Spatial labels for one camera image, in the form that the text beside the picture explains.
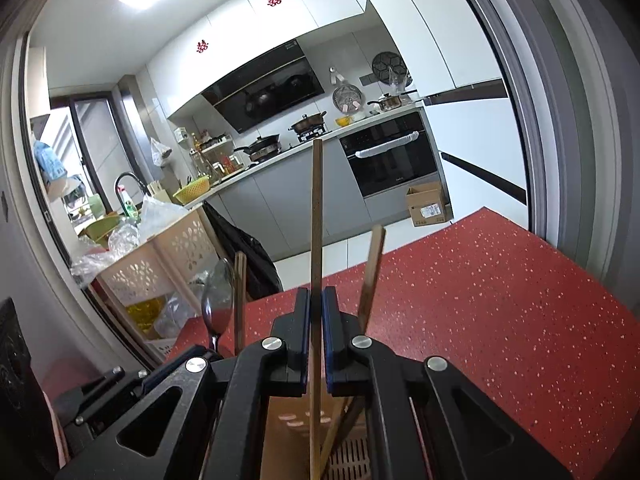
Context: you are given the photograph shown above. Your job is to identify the small steel saucepan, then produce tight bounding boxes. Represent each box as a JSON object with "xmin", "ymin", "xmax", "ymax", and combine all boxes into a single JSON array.
[{"xmin": 367, "ymin": 93, "xmax": 404, "ymax": 113}]

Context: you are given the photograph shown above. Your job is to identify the black plastic bag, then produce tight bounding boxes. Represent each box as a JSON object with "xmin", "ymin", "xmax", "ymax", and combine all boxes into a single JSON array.
[{"xmin": 202, "ymin": 199, "xmax": 284, "ymax": 302}]

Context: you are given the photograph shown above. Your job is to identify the round dark wall rack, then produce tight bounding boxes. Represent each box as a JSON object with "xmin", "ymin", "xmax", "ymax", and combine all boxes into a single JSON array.
[{"xmin": 370, "ymin": 49, "xmax": 406, "ymax": 84}]

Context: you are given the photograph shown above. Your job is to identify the beige plastic storage cart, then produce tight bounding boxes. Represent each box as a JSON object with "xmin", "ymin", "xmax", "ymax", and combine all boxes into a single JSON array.
[{"xmin": 89, "ymin": 209, "xmax": 237, "ymax": 362}]

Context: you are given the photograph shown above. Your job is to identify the rack of condiment bottles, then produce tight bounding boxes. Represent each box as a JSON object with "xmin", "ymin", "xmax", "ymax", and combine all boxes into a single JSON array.
[{"xmin": 187, "ymin": 129, "xmax": 236, "ymax": 172}]

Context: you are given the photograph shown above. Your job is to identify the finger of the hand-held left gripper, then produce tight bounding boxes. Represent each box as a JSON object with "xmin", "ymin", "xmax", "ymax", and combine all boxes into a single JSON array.
[{"xmin": 52, "ymin": 366, "xmax": 168, "ymax": 443}]

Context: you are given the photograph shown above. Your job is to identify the white upper cabinets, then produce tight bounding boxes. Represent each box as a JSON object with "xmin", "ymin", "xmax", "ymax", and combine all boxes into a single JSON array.
[{"xmin": 145, "ymin": 0, "xmax": 396, "ymax": 117}]

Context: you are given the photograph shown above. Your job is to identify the yellow colander basket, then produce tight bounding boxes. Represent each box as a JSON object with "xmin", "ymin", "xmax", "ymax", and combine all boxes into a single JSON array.
[{"xmin": 172, "ymin": 177, "xmax": 211, "ymax": 206}]

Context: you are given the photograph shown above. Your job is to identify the black built-in oven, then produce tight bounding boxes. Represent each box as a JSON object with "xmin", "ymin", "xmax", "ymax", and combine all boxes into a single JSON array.
[{"xmin": 338, "ymin": 112, "xmax": 442, "ymax": 199}]

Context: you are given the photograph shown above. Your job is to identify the black range hood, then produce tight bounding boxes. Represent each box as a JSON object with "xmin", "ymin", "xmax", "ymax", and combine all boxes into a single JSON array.
[{"xmin": 199, "ymin": 39, "xmax": 326, "ymax": 135}]

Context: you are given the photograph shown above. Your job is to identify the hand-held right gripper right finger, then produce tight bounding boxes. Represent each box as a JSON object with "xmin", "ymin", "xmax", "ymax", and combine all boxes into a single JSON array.
[{"xmin": 321, "ymin": 286, "xmax": 572, "ymax": 480}]

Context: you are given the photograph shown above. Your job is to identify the hanging white plastic bag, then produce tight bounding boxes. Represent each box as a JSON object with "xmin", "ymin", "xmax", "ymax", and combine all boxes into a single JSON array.
[{"xmin": 149, "ymin": 137, "xmax": 172, "ymax": 167}]

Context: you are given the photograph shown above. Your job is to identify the dark brown chopstick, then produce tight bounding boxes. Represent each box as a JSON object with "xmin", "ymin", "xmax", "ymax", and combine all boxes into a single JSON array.
[{"xmin": 234, "ymin": 252, "xmax": 242, "ymax": 356}]

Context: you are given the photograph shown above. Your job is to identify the grey base cabinets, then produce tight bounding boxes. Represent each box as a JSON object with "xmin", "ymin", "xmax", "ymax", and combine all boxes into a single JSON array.
[{"xmin": 210, "ymin": 130, "xmax": 366, "ymax": 264}]

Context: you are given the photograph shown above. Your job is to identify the green basin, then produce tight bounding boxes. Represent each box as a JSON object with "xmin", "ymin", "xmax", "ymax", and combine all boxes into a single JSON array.
[{"xmin": 82, "ymin": 212, "xmax": 124, "ymax": 249}]

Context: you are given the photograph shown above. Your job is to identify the white refrigerator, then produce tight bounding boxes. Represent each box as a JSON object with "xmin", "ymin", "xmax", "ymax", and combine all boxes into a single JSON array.
[{"xmin": 367, "ymin": 0, "xmax": 531, "ymax": 234}]

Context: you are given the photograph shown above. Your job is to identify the dark spoon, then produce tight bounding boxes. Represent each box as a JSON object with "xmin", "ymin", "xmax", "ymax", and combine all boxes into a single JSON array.
[{"xmin": 201, "ymin": 257, "xmax": 236, "ymax": 353}]

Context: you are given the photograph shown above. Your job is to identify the kitchen faucet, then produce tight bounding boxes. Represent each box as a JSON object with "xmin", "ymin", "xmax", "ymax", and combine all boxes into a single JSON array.
[{"xmin": 113, "ymin": 172, "xmax": 151, "ymax": 212}]

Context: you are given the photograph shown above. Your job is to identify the cardboard box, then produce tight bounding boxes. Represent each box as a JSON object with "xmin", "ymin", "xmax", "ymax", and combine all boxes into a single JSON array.
[{"xmin": 404, "ymin": 181, "xmax": 449, "ymax": 229}]

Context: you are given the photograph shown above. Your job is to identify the pink plastic utensil holder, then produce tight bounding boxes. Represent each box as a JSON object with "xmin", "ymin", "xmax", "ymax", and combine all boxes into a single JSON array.
[{"xmin": 262, "ymin": 394, "xmax": 374, "ymax": 480}]

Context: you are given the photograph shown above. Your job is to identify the clear plastic bag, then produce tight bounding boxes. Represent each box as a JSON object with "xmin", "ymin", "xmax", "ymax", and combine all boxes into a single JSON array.
[
  {"xmin": 70, "ymin": 221, "xmax": 142, "ymax": 289},
  {"xmin": 154, "ymin": 270, "xmax": 207, "ymax": 342}
]

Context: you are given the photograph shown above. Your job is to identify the blue packaging bag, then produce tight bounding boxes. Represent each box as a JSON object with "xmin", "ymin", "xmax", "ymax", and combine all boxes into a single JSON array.
[{"xmin": 32, "ymin": 139, "xmax": 69, "ymax": 187}]

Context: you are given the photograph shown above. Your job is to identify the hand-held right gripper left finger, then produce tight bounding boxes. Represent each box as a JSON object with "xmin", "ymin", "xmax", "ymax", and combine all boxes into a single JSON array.
[{"xmin": 54, "ymin": 287, "xmax": 313, "ymax": 480}]

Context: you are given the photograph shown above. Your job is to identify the steel pot on stove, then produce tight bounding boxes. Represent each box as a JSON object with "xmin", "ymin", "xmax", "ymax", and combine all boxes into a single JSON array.
[{"xmin": 288, "ymin": 111, "xmax": 329, "ymax": 134}]

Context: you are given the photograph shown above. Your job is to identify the black wok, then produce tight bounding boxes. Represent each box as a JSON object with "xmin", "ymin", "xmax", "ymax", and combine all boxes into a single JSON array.
[{"xmin": 232, "ymin": 133, "xmax": 282, "ymax": 164}]

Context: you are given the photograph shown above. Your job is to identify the round metal steamer rack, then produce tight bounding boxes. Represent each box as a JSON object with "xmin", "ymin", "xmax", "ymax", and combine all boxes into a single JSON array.
[{"xmin": 332, "ymin": 83, "xmax": 362, "ymax": 114}]

